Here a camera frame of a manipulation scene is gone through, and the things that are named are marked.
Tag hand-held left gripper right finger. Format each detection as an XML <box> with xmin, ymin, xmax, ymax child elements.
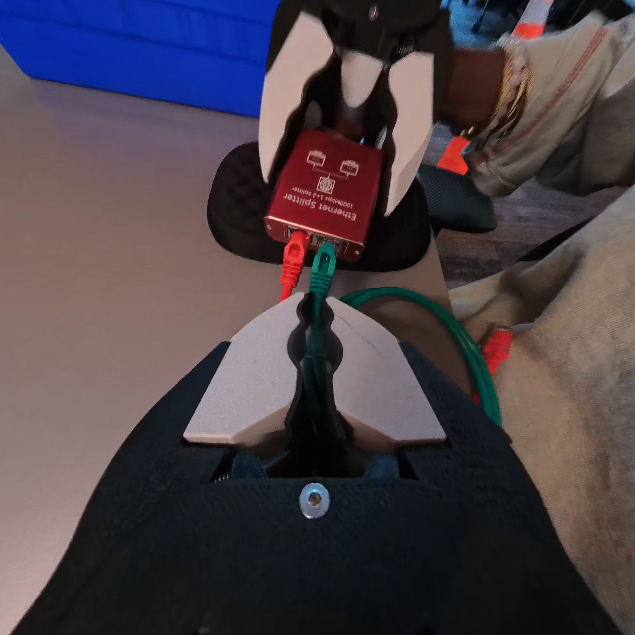
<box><xmin>325</xmin><ymin>296</ymin><xmax>447</xmax><ymax>452</ymax></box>

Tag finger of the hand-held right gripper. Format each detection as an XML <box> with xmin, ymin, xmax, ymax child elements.
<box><xmin>383</xmin><ymin>50</ymin><xmax>436</xmax><ymax>218</ymax></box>
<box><xmin>259</xmin><ymin>10</ymin><xmax>334</xmax><ymax>184</ymax></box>

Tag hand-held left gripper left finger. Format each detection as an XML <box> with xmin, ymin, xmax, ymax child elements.
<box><xmin>183</xmin><ymin>292</ymin><xmax>304</xmax><ymax>445</ymax></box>

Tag red ethernet splitter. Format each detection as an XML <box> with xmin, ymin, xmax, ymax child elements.
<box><xmin>264</xmin><ymin>130</ymin><xmax>387</xmax><ymax>263</ymax></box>

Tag red ethernet cable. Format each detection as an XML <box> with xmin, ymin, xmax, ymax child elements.
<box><xmin>279</xmin><ymin>231</ymin><xmax>513</xmax><ymax>406</ymax></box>

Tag green ethernet cable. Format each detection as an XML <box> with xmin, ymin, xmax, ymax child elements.
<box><xmin>300</xmin><ymin>241</ymin><xmax>504</xmax><ymax>440</ymax></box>

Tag blue plastic bin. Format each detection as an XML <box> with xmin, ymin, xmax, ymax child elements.
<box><xmin>0</xmin><ymin>0</ymin><xmax>282</xmax><ymax>119</ymax></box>

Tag person's right forearm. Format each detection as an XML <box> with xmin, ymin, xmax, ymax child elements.
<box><xmin>471</xmin><ymin>15</ymin><xmax>635</xmax><ymax>197</ymax></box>

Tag grey desk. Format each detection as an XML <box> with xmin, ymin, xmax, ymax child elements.
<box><xmin>0</xmin><ymin>45</ymin><xmax>477</xmax><ymax>631</ymax></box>

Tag person's right hand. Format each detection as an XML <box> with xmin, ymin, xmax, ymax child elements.
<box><xmin>439</xmin><ymin>47</ymin><xmax>508</xmax><ymax>128</ymax></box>

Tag black mesh office chair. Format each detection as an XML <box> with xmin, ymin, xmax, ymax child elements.
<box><xmin>417</xmin><ymin>164</ymin><xmax>498</xmax><ymax>235</ymax></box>

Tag black quilted wrist pad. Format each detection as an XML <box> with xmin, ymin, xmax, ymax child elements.
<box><xmin>207</xmin><ymin>141</ymin><xmax>431</xmax><ymax>273</ymax></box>

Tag gold bracelet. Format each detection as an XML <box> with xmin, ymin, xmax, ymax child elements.
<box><xmin>461</xmin><ymin>37</ymin><xmax>535</xmax><ymax>141</ymax></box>

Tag white bead bracelet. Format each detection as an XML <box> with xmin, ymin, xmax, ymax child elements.
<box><xmin>498</xmin><ymin>32</ymin><xmax>529</xmax><ymax>100</ymax></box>

